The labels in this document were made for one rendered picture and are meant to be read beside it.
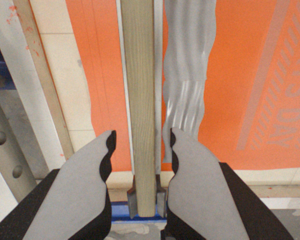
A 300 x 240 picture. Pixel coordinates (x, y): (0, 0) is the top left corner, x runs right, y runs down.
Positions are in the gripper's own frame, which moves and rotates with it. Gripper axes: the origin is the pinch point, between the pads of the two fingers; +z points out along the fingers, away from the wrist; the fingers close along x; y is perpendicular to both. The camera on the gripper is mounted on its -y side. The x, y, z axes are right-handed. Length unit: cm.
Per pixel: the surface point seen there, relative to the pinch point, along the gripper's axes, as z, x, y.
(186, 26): 16.1, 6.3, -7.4
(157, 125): 12.7, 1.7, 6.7
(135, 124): 6.2, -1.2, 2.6
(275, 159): 16.8, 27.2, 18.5
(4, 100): 111, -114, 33
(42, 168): 111, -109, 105
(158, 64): 12.7, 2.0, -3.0
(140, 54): 6.2, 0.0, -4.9
